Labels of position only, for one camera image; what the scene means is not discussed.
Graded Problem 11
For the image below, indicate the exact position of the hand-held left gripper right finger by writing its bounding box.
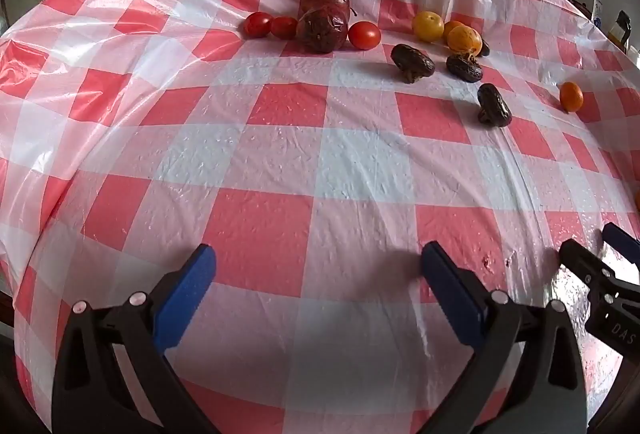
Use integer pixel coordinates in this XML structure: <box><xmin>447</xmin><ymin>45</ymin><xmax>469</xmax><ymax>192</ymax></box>
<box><xmin>421</xmin><ymin>241</ymin><xmax>589</xmax><ymax>434</ymax></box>

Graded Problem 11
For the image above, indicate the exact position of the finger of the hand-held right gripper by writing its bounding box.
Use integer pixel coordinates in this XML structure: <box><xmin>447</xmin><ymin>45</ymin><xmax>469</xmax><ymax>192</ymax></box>
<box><xmin>558</xmin><ymin>239</ymin><xmax>616</xmax><ymax>286</ymax></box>
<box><xmin>602</xmin><ymin>222</ymin><xmax>640</xmax><ymax>266</ymax></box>

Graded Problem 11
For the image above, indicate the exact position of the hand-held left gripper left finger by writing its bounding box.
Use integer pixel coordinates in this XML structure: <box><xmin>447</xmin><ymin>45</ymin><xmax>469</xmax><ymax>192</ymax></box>
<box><xmin>51</xmin><ymin>243</ymin><xmax>221</xmax><ymax>434</ymax></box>

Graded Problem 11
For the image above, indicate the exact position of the orange kumquat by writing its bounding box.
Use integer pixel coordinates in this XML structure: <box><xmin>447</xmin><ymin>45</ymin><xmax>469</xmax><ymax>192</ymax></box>
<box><xmin>559</xmin><ymin>81</ymin><xmax>585</xmax><ymax>113</ymax></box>

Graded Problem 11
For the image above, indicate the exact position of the dark brown date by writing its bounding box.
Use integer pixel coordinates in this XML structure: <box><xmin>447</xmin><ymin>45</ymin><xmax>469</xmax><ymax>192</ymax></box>
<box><xmin>390</xmin><ymin>44</ymin><xmax>436</xmax><ymax>84</ymax></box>
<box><xmin>476</xmin><ymin>83</ymin><xmax>513</xmax><ymax>126</ymax></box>
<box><xmin>445</xmin><ymin>53</ymin><xmax>484</xmax><ymax>82</ymax></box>

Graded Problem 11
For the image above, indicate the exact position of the yellow cherry tomato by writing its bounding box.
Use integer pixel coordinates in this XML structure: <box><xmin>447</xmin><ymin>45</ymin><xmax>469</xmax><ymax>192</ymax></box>
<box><xmin>412</xmin><ymin>11</ymin><xmax>445</xmax><ymax>42</ymax></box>

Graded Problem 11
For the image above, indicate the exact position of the red cherry tomato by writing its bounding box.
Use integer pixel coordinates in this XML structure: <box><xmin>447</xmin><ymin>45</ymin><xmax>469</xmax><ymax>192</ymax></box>
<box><xmin>270</xmin><ymin>16</ymin><xmax>299</xmax><ymax>40</ymax></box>
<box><xmin>347</xmin><ymin>21</ymin><xmax>382</xmax><ymax>50</ymax></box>
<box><xmin>243</xmin><ymin>12</ymin><xmax>274</xmax><ymax>38</ymax></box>

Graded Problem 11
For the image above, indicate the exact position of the wrinkled dark red apple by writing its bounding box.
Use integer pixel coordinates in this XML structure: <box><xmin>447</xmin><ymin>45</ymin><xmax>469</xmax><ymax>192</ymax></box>
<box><xmin>296</xmin><ymin>9</ymin><xmax>349</xmax><ymax>54</ymax></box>

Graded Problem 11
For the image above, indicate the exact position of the red white checked tablecloth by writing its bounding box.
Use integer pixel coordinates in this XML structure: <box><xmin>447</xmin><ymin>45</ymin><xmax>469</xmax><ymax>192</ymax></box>
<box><xmin>0</xmin><ymin>0</ymin><xmax>640</xmax><ymax>434</ymax></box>

